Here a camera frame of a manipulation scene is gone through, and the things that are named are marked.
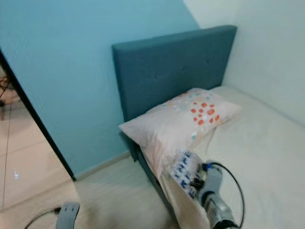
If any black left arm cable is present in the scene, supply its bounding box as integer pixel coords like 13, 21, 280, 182
24, 206, 61, 229

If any white packet with blue print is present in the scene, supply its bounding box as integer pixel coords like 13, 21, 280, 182
170, 149, 208, 200

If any black door frame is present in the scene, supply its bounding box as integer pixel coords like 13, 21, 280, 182
0, 50, 77, 181

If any cream bed mattress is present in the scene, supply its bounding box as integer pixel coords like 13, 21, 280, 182
138, 85, 305, 229

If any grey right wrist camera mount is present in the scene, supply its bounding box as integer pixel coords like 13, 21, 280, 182
200, 165, 224, 198

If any pink pillow with coloured dots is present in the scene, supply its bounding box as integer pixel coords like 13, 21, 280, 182
118, 87, 243, 153

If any blue upholstered headboard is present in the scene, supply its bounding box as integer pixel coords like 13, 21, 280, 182
112, 25, 238, 122

